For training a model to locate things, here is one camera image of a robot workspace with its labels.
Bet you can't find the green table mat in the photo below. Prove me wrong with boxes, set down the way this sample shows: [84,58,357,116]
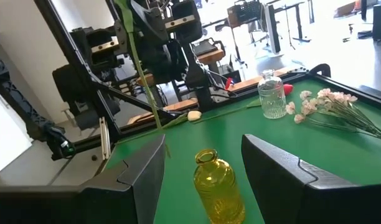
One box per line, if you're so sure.
[105,77,381,224]

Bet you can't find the black clamp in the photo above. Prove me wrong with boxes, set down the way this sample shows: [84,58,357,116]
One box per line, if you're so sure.
[308,63,332,78]

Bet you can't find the yellow ribbed glass vase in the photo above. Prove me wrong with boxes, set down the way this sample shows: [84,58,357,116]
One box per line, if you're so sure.
[192,148,246,224]

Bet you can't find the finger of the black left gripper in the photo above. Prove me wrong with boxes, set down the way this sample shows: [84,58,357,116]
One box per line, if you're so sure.
[129,0,170,44]
[113,19,131,56]

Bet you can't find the white-backed monitor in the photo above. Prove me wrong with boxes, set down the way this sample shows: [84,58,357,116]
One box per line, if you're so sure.
[263,3,285,57]

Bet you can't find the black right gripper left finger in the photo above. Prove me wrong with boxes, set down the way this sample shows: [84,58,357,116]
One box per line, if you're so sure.
[0,133,166,224]

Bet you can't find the white board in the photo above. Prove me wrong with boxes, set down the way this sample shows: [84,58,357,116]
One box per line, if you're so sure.
[0,86,34,175]

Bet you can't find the white frame bracket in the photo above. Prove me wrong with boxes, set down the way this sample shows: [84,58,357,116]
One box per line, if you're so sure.
[98,116,113,161]

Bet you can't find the black crate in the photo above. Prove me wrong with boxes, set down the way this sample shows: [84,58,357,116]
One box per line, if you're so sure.
[227,0,265,28]

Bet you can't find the black-legged desk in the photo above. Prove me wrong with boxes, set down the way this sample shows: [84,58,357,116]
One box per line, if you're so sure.
[265,0,313,44]

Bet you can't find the clear ribbed glass vase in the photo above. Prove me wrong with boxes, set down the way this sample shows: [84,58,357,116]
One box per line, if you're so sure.
[257,68,287,119]

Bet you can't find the wooden table rim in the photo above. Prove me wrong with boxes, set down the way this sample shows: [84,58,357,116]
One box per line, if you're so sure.
[126,65,306,126]

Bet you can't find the black aluminium table frame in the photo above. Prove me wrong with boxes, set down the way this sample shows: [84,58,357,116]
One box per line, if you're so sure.
[33,0,381,162]

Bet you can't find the wooden workbench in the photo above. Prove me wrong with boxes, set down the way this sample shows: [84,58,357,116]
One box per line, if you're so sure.
[196,49,226,75]

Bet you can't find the red artificial tulip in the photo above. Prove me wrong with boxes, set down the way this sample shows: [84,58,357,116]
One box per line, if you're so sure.
[192,83,294,125]
[114,0,163,131]

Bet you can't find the pale blossom spray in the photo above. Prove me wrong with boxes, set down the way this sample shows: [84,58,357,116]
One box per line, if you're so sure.
[285,90,381,141]
[316,88,381,139]

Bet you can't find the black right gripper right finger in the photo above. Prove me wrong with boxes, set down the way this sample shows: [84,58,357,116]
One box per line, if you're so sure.
[241,133,381,224]

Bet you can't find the pink flower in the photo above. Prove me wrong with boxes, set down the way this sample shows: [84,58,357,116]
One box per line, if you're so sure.
[161,110,203,130]

